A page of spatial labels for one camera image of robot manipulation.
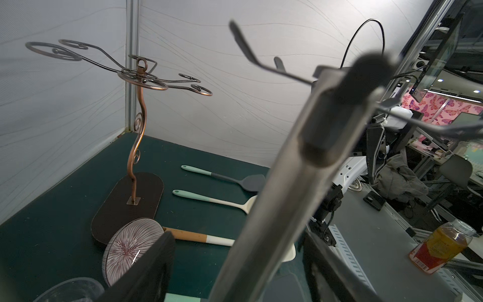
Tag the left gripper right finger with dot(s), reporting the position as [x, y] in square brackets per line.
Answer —
[328, 277]

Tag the clear drinking glass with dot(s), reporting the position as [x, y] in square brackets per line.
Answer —
[76, 289]

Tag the grey spatula mint handle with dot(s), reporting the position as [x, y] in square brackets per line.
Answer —
[253, 183]

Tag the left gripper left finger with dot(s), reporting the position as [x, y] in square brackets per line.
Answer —
[148, 279]

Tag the grey utensil mint handle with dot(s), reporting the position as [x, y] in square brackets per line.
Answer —
[281, 289]

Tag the grey utensil rack stand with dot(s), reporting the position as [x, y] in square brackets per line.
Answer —
[325, 132]

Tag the white spatula light wood handle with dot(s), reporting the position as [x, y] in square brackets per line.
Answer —
[197, 237]

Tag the orange liquid bottle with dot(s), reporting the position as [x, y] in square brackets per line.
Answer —
[447, 241]

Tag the brown metal scroll stand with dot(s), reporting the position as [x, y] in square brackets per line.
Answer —
[138, 194]

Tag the cream spatula mint handle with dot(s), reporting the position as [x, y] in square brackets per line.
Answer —
[246, 207]

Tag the pink striped bowl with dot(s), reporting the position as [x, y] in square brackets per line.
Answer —
[127, 246]

